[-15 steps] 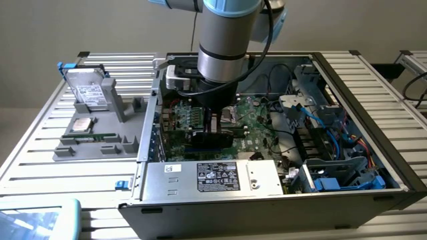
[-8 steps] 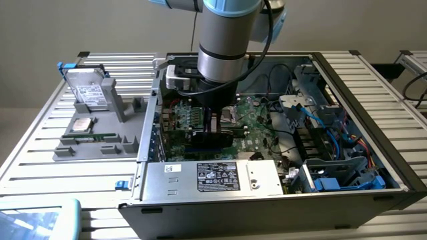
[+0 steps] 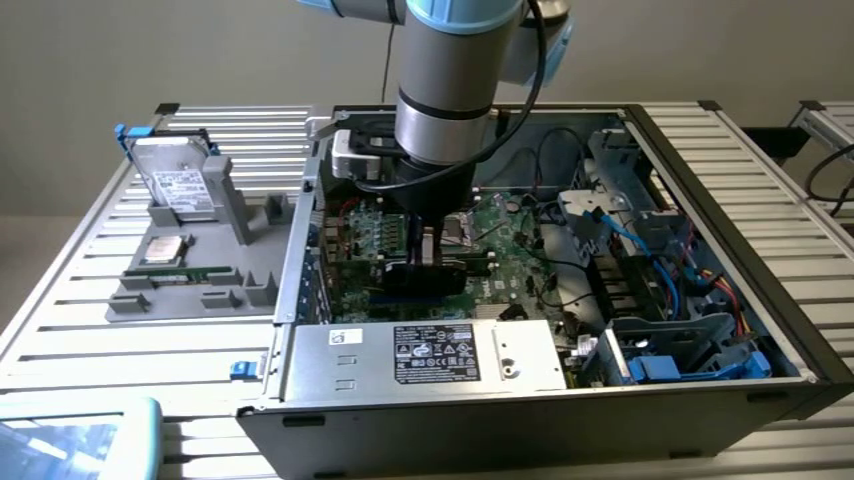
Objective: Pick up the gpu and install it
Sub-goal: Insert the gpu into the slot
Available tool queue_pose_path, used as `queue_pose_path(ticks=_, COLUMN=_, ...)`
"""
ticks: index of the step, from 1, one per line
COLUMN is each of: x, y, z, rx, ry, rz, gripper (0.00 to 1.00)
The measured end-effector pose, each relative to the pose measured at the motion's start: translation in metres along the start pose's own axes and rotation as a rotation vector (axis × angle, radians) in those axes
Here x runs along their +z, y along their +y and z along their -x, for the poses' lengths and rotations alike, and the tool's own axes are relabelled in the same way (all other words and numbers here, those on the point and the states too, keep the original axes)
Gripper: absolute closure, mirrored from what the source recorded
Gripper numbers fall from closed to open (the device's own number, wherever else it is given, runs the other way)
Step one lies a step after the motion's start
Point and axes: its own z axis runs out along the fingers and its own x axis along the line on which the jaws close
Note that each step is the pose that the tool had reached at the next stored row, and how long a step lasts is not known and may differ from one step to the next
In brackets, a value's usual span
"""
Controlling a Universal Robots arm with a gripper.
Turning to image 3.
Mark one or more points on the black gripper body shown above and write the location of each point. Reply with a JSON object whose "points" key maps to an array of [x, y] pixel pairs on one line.
{"points": [[434, 187]]}

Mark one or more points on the black gpu card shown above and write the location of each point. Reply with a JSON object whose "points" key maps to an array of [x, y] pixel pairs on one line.
{"points": [[424, 282]]}

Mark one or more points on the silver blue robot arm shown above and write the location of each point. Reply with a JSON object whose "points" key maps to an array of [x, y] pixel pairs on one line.
{"points": [[443, 75]]}

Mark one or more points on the cpu socket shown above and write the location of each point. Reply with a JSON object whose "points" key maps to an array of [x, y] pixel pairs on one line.
{"points": [[475, 222]]}

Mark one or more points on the green motherboard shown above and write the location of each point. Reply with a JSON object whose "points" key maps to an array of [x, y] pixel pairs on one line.
{"points": [[514, 280]]}

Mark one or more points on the silver case latch lever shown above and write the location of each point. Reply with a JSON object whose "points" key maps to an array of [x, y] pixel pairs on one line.
{"points": [[322, 126]]}

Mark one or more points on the silver power supply unit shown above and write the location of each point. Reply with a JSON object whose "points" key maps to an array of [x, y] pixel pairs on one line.
{"points": [[374, 365]]}

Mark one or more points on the grey metal disk bay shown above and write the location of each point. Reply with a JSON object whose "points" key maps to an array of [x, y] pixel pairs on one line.
{"points": [[617, 165]]}

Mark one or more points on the grey parts rack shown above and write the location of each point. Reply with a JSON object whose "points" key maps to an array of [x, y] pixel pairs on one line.
{"points": [[200, 300]]}

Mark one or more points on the green ram stick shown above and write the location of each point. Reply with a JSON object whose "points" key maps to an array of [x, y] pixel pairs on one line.
{"points": [[180, 275]]}

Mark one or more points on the blue table clip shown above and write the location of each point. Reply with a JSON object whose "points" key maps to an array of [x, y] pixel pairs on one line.
{"points": [[242, 370]]}

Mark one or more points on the cpu chip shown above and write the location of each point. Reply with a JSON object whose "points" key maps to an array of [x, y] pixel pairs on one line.
{"points": [[163, 249]]}

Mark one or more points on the open black pc case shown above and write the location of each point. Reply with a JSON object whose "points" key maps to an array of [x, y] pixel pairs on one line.
{"points": [[534, 430]]}

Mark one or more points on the blue disk bay caddy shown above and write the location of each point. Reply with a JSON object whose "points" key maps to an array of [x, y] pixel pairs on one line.
{"points": [[667, 370]]}

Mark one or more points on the teal framed tablet screen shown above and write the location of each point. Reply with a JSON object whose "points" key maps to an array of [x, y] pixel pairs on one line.
{"points": [[73, 445]]}

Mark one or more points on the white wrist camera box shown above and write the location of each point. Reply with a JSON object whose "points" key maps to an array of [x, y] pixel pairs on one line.
{"points": [[354, 155]]}

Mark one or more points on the silver hard disk blue frame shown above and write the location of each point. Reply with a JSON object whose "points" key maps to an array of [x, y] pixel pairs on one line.
{"points": [[175, 172]]}

